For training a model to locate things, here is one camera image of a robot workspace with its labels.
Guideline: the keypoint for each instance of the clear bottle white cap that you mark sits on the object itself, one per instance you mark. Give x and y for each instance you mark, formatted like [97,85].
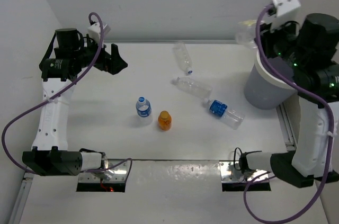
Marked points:
[193,87]

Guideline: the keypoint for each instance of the blue label water bottle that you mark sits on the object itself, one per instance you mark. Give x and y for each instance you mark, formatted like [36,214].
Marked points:
[144,111]
[224,113]

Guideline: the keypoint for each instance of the aluminium rail right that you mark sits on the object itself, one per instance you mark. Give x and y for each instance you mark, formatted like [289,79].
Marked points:
[286,127]

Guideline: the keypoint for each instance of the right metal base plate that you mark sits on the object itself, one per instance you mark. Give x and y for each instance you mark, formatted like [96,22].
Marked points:
[230,174]

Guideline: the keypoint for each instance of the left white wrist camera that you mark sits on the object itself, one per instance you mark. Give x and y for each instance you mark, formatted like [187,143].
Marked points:
[94,31]

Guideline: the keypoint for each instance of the aluminium rail left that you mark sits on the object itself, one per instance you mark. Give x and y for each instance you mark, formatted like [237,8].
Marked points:
[21,199]

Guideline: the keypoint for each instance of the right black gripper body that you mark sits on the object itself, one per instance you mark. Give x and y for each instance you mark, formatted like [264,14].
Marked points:
[281,42]

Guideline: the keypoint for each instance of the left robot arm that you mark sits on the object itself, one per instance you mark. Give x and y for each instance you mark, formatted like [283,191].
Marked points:
[68,54]

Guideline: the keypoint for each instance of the orange juice bottle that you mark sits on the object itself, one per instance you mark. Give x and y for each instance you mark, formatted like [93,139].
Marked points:
[164,121]

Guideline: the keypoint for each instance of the aluminium rail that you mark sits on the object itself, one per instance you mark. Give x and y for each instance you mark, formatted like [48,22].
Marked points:
[286,127]
[21,199]

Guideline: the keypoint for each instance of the grey bin white rim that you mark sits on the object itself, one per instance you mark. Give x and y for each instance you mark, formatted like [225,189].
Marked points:
[263,90]

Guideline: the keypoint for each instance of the clear bottle blue cap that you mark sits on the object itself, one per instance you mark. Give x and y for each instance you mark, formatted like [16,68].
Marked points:
[182,57]

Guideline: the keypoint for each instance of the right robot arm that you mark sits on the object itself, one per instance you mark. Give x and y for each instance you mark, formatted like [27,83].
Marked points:
[308,51]

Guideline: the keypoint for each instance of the metal base plate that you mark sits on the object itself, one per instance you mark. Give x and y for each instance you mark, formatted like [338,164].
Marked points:
[117,171]
[230,174]

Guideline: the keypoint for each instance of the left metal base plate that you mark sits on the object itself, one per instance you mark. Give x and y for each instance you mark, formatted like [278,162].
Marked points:
[117,171]

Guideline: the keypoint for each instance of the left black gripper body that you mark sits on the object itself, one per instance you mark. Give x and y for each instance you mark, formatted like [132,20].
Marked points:
[86,55]

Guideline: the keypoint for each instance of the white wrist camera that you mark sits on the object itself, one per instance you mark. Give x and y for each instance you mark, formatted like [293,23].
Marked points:
[282,12]
[94,31]

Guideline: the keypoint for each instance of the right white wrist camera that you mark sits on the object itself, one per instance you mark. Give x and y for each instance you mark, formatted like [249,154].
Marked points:
[282,12]

